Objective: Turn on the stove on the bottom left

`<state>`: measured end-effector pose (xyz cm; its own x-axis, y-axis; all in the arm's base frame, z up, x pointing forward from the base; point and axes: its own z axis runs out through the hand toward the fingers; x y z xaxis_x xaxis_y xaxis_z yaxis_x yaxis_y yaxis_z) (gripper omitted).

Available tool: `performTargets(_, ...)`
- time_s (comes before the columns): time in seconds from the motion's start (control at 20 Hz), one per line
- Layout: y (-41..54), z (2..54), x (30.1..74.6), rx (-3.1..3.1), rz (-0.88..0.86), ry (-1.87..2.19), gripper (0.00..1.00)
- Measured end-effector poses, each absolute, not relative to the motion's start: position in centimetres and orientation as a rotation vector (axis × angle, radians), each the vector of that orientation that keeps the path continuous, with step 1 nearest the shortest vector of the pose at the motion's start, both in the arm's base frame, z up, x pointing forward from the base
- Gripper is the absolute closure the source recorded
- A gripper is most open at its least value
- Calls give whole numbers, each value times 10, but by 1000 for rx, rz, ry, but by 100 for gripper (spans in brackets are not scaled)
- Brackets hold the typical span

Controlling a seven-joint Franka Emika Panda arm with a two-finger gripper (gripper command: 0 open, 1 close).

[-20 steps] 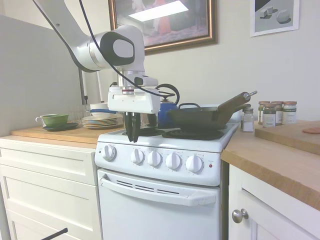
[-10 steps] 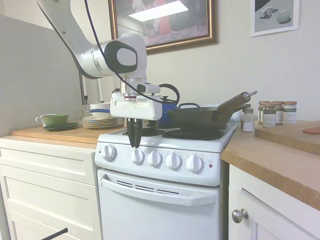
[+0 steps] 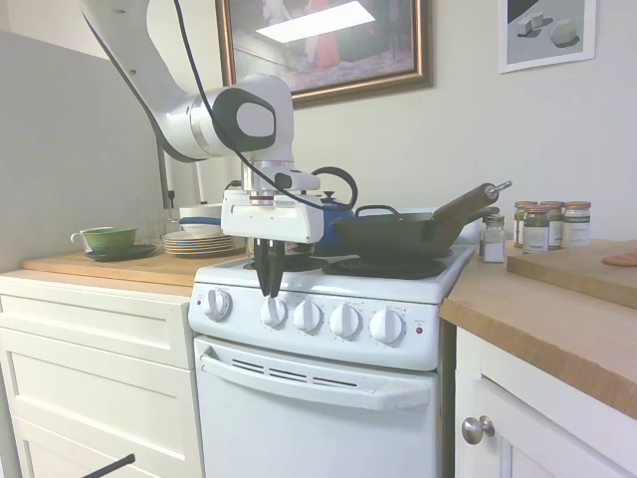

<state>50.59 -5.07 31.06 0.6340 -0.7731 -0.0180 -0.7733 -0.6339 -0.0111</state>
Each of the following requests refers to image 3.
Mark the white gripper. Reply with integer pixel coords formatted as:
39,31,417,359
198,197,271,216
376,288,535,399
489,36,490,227
220,190,325,300

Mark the white burner knob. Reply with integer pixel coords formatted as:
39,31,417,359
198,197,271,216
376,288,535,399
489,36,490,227
328,302,364,341
368,307,406,346
260,296,290,331
292,298,325,335

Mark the white electric stove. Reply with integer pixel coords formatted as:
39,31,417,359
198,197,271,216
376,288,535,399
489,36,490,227
187,204,480,478

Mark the large white oven knob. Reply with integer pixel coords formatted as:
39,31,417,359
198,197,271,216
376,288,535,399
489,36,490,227
203,287,234,323

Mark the white plate gold rim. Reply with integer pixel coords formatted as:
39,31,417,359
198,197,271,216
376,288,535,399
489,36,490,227
162,229,236,239
161,238,246,249
161,242,246,253
161,234,245,244
163,247,245,259

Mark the white bowl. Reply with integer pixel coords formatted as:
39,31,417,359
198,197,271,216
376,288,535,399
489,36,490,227
179,222,223,236

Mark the clear drinking glass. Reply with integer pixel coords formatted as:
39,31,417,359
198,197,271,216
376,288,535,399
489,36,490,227
140,208,163,242
158,207,182,235

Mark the dark green saucer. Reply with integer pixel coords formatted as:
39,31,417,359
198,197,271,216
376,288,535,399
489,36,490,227
83,243,158,263

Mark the white oven door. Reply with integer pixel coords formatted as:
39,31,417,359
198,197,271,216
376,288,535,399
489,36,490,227
192,334,442,478

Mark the green cup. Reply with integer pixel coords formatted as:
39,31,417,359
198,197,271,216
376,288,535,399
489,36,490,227
81,226,138,255

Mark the white drawer cabinet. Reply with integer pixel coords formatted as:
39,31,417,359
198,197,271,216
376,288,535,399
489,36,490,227
0,276,206,478

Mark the glass salt shaker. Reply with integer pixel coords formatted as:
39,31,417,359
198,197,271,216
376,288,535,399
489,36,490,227
479,214,507,264

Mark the gold framed painting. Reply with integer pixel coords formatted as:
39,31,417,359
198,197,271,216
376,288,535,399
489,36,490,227
214,0,435,111

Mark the thin black rod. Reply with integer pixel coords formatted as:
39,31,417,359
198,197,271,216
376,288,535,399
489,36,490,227
81,453,137,478

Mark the spice jar brown lid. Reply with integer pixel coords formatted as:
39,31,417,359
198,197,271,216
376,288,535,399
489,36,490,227
539,200,566,249
513,200,539,249
522,204,551,254

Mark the silver cabinet knob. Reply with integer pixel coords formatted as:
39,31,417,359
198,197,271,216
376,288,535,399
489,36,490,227
461,414,497,446

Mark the wooden cutting board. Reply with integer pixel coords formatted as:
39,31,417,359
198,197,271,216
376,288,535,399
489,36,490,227
506,238,637,311

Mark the white cabinet with door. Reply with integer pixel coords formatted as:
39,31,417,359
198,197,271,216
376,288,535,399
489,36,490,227
450,326,637,478

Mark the spice jar white label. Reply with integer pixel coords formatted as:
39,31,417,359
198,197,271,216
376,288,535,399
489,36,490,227
561,200,593,249

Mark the grey print cubes and sphere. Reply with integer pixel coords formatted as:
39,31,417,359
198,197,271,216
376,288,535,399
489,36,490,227
498,0,597,76

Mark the blue kettle black handle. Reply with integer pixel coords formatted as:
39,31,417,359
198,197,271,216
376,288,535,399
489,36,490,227
309,166,360,255

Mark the steel saucepan blue handle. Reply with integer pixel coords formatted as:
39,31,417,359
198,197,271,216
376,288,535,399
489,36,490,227
179,213,319,258

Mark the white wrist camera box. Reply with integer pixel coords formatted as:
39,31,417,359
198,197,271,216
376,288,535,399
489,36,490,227
274,170,322,193

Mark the black wok wooden handle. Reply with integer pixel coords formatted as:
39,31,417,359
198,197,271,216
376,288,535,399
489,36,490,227
329,179,515,261

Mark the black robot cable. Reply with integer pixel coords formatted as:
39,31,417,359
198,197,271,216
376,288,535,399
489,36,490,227
172,0,322,210

